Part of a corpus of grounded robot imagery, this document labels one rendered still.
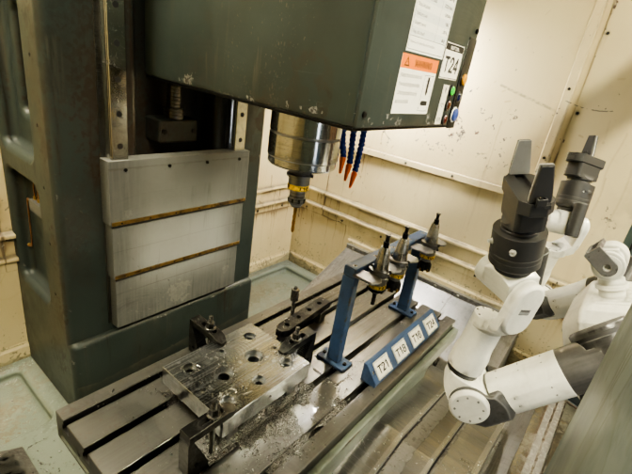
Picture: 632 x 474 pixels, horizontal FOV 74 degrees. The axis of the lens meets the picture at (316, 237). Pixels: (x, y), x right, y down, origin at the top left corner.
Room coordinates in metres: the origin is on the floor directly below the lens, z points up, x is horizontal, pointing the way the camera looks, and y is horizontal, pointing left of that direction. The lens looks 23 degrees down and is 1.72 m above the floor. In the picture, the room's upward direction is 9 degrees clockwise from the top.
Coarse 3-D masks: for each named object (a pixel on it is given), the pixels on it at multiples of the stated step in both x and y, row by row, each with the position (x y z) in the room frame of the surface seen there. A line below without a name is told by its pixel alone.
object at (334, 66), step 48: (192, 0) 0.99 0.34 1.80; (240, 0) 0.90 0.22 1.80; (288, 0) 0.83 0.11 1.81; (336, 0) 0.76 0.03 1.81; (384, 0) 0.74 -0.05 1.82; (480, 0) 1.04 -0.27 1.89; (192, 48) 0.99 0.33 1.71; (240, 48) 0.89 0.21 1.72; (288, 48) 0.82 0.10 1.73; (336, 48) 0.76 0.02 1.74; (384, 48) 0.76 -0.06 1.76; (240, 96) 0.89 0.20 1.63; (288, 96) 0.81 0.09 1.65; (336, 96) 0.75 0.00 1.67; (384, 96) 0.78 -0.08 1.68; (432, 96) 0.94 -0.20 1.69
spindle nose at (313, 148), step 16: (272, 112) 0.91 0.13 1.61; (272, 128) 0.90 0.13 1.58; (288, 128) 0.87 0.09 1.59; (304, 128) 0.86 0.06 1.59; (320, 128) 0.87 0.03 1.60; (336, 128) 0.89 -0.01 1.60; (272, 144) 0.89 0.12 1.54; (288, 144) 0.87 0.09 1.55; (304, 144) 0.86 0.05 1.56; (320, 144) 0.87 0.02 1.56; (336, 144) 0.90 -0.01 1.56; (272, 160) 0.89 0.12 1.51; (288, 160) 0.86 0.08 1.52; (304, 160) 0.86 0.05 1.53; (320, 160) 0.87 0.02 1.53; (336, 160) 0.92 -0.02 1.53
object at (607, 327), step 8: (608, 320) 0.66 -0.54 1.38; (616, 320) 0.66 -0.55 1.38; (592, 328) 0.66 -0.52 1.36; (600, 328) 0.65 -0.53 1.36; (608, 328) 0.65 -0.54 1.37; (616, 328) 0.65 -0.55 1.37; (576, 336) 0.68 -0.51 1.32; (584, 336) 0.66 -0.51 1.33; (592, 336) 0.66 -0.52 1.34; (600, 336) 0.65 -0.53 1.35
